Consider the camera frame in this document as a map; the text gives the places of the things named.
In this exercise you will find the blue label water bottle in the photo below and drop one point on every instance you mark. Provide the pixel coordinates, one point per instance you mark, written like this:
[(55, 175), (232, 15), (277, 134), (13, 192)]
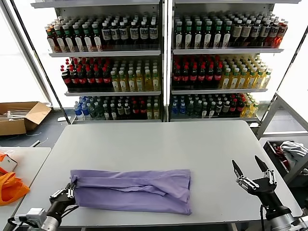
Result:
[(175, 110), (78, 111), (183, 110), (86, 111)]

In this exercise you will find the dark bottle black white label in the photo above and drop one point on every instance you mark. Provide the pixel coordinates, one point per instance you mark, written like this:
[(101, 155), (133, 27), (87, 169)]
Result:
[(154, 33), (134, 33), (106, 34), (115, 34), (123, 34), (144, 33)]

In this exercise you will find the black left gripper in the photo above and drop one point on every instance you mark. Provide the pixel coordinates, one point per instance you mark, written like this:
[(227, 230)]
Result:
[(61, 203)]

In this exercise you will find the dark bottle green band label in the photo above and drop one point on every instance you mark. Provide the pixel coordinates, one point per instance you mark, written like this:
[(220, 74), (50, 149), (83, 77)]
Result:
[(59, 39), (208, 36), (68, 39), (78, 38), (88, 38), (218, 36), (179, 36), (97, 38), (226, 36), (198, 36), (188, 36)]

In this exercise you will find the small cola bottle red label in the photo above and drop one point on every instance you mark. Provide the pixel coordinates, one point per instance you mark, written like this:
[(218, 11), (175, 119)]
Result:
[(143, 109), (135, 109)]

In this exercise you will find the dark slanted frame post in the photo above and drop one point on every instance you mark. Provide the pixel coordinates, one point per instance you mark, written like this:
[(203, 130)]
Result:
[(45, 72)]

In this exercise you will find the orange fabric bag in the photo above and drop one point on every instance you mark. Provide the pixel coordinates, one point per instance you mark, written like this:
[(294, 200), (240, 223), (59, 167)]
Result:
[(12, 190)]

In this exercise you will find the cola bottle red cap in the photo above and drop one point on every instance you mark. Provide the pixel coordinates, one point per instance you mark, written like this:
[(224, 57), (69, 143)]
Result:
[(185, 77), (210, 76), (98, 78), (202, 76), (177, 77), (218, 76), (106, 78), (193, 77), (65, 79), (82, 78), (73, 79), (91, 78)]

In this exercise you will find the white sticks in carton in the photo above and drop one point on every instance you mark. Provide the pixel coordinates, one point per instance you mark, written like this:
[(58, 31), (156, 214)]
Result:
[(9, 115)]

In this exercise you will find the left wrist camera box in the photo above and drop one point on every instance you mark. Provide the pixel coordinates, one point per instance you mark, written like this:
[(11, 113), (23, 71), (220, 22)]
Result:
[(33, 214)]

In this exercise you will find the small white floor item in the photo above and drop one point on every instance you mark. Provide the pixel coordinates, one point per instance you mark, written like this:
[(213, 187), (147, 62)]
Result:
[(63, 119)]

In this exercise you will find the dark bottle beige label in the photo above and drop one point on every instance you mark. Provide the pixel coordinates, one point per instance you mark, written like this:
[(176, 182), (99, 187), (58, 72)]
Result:
[(237, 33), (246, 33)]

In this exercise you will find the red tea bottle white cap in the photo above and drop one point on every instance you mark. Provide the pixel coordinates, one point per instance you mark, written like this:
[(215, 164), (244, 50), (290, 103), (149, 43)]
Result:
[(51, 39), (282, 34)]

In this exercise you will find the white crumpled garment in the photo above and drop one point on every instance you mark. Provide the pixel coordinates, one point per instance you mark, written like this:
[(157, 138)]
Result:
[(293, 151)]

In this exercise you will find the small yellow drink bottle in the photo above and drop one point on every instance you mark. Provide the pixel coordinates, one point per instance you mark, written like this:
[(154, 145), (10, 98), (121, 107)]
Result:
[(254, 109), (156, 111), (149, 111), (246, 110)]

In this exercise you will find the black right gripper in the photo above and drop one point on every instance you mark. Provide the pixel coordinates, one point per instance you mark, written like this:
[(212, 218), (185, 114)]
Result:
[(267, 195)]

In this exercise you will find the grey metal shelf rack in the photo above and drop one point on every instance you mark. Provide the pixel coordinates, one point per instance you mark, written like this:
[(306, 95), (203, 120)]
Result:
[(106, 53), (226, 51)]

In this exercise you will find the open cardboard box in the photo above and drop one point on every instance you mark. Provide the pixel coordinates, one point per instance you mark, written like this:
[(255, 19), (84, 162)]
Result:
[(36, 115)]

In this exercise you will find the grey floor strip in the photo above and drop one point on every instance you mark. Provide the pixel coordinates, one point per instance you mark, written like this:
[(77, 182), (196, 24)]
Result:
[(36, 143)]

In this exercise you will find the white and orange carton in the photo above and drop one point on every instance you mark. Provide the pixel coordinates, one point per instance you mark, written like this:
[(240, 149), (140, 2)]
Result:
[(9, 164)]

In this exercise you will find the red crumpled garment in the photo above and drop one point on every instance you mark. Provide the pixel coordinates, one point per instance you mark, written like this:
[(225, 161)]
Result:
[(278, 150)]

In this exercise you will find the dark bottle grey label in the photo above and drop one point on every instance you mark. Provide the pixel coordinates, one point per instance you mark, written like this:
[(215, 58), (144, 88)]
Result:
[(274, 33), (265, 33), (256, 33)]

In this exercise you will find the black storage bin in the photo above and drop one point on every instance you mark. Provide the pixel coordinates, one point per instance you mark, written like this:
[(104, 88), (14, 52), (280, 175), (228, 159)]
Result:
[(272, 154)]

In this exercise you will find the purple t-shirt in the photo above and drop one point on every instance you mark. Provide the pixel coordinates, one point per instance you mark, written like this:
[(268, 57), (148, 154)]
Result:
[(132, 192)]

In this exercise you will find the yellow juice bottle white cap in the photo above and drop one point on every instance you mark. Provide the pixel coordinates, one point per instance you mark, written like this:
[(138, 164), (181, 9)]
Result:
[(260, 80), (123, 82), (226, 80), (234, 80), (156, 80), (243, 80), (267, 79), (139, 81), (115, 83), (131, 82), (251, 80), (148, 81)]

